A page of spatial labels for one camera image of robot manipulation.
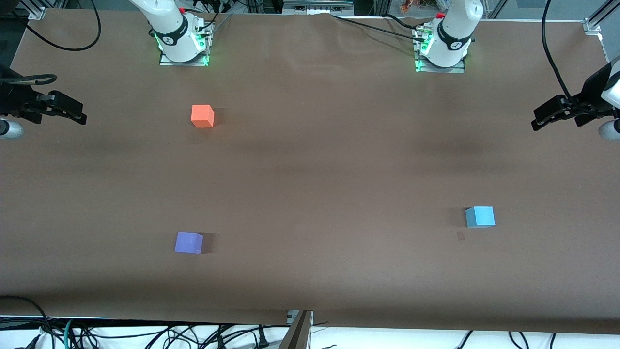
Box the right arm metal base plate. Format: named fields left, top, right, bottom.
left=159, top=19, right=214, bottom=66

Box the thin grey cable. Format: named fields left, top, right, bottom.
left=205, top=14, right=233, bottom=37

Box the brown table cover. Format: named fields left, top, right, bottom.
left=0, top=9, right=620, bottom=335

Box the grey equipment box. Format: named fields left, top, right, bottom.
left=283, top=0, right=354, bottom=15

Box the short black base cable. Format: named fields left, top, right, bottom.
left=387, top=14, right=429, bottom=29

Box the black looped floor cable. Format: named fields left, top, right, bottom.
left=0, top=295, right=52, bottom=349

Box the blue foam block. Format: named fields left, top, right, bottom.
left=465, top=206, right=496, bottom=228

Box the aluminium side rail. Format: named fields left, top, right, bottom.
left=600, top=34, right=620, bottom=64

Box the aluminium corner profile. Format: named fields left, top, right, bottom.
left=19, top=0, right=49, bottom=20
left=583, top=0, right=620, bottom=35

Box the long black base cable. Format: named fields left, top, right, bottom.
left=331, top=14, right=420, bottom=37

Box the aluminium frame post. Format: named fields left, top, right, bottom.
left=277, top=310, right=314, bottom=349

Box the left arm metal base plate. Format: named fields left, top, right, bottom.
left=413, top=24, right=466, bottom=74

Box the black power plug cable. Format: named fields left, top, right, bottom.
left=213, top=325, right=272, bottom=349

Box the purple foam block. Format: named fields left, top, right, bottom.
left=174, top=231, right=204, bottom=255

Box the orange foam block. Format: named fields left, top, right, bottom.
left=191, top=104, right=215, bottom=128

